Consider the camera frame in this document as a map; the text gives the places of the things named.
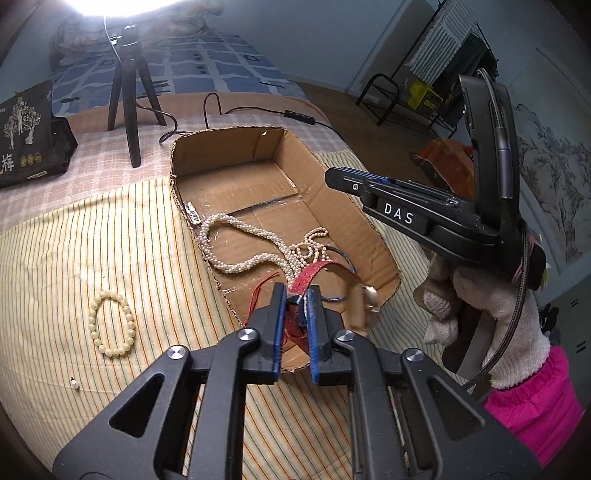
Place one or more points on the orange cloth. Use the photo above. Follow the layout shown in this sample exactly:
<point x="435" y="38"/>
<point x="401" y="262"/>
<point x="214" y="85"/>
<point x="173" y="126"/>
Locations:
<point x="448" y="161"/>

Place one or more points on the yellow box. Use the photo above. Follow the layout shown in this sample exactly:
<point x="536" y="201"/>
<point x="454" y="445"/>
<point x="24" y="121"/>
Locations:
<point x="422" y="94"/>

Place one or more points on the folded floral quilt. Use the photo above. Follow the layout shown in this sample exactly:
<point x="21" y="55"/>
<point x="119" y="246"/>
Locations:
<point x="175" y="21"/>

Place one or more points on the thin black bangle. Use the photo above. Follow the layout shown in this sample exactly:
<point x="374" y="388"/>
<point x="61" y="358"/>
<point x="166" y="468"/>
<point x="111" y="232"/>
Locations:
<point x="352" y="265"/>

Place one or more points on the person's right hand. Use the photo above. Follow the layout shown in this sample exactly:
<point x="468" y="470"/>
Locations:
<point x="526" y="337"/>

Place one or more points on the dark hanging garments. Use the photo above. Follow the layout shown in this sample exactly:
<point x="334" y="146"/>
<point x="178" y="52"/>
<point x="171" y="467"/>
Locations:
<point x="475" y="64"/>

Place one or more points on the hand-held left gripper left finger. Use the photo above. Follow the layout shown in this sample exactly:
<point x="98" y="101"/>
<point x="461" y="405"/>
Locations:
<point x="277" y="323"/>

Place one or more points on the yellow striped cloth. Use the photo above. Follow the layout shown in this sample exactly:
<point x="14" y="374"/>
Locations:
<point x="115" y="230"/>

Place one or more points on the black tripod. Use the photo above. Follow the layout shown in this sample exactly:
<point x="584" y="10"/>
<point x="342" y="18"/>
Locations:
<point x="129" y="92"/>

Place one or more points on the person's right forearm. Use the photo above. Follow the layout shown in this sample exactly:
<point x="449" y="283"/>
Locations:
<point x="540" y="406"/>

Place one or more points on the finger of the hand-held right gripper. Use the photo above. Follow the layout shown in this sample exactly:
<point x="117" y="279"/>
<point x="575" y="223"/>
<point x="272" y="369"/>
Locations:
<point x="344" y="179"/>

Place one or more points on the white striped towel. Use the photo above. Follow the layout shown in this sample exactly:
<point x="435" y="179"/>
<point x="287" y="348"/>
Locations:
<point x="443" y="41"/>

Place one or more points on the black printed snack bag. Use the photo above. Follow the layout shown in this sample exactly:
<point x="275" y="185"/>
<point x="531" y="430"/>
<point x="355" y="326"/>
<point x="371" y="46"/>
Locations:
<point x="32" y="134"/>

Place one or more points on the landscape wall painting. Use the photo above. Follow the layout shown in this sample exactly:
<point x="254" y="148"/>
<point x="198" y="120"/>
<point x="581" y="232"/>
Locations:
<point x="554" y="175"/>

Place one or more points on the small silver clip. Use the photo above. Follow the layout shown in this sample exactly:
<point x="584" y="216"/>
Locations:
<point x="192" y="213"/>

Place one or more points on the cardboard box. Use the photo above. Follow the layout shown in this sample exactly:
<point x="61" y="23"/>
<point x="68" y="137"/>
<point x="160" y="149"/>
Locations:
<point x="258" y="184"/>

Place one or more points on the blue checkered bedsheet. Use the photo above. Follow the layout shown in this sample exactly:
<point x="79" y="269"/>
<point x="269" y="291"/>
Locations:
<point x="207" y="64"/>

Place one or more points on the pink checkered sheet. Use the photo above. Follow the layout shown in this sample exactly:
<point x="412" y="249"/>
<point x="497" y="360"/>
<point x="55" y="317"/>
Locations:
<point x="92" y="157"/>

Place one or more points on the black clothes rack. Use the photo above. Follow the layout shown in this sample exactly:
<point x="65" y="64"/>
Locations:
<point x="383" y="92"/>

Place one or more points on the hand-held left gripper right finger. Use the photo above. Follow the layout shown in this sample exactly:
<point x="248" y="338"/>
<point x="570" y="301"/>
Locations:
<point x="315" y="323"/>

